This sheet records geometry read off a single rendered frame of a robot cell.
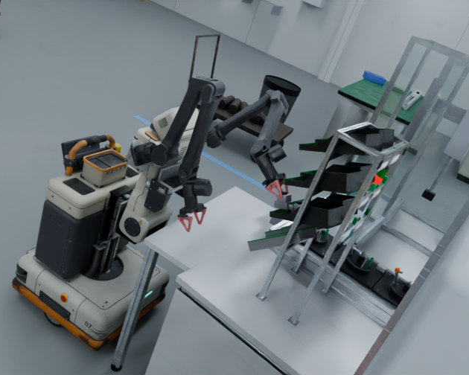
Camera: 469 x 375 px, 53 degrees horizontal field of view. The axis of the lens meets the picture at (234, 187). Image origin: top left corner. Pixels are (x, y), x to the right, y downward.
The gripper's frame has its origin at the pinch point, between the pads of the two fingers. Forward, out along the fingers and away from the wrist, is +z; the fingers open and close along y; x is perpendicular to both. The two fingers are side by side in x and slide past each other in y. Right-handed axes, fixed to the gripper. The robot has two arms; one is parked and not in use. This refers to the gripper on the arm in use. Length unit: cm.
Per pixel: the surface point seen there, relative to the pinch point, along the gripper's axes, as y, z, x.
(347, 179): -6.1, 11.0, -31.7
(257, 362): -28, 52, 31
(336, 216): -0.4, 19.2, -16.7
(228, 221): 21, -12, 52
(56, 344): -46, -1, 143
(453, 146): 144, 7, -29
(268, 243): -6.3, 13.6, 14.9
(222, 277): -16.4, 15.8, 38.6
